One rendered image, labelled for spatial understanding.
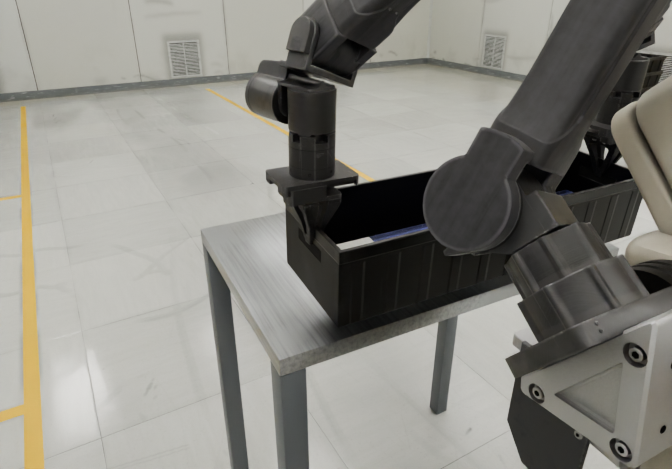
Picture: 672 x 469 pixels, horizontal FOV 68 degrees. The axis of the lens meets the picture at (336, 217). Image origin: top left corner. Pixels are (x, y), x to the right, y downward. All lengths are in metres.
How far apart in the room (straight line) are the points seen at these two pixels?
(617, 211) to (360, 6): 0.57
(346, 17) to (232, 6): 6.99
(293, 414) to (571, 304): 0.50
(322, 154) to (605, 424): 0.38
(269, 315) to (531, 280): 0.48
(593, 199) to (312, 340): 0.48
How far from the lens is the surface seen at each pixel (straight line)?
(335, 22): 0.56
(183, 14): 7.35
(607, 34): 0.42
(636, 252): 0.48
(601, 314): 0.37
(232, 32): 7.54
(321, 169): 0.60
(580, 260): 0.40
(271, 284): 0.86
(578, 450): 0.63
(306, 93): 0.57
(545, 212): 0.40
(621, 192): 0.92
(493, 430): 1.77
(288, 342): 0.73
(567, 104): 0.42
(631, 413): 0.40
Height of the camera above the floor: 1.26
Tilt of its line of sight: 25 degrees down
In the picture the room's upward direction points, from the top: straight up
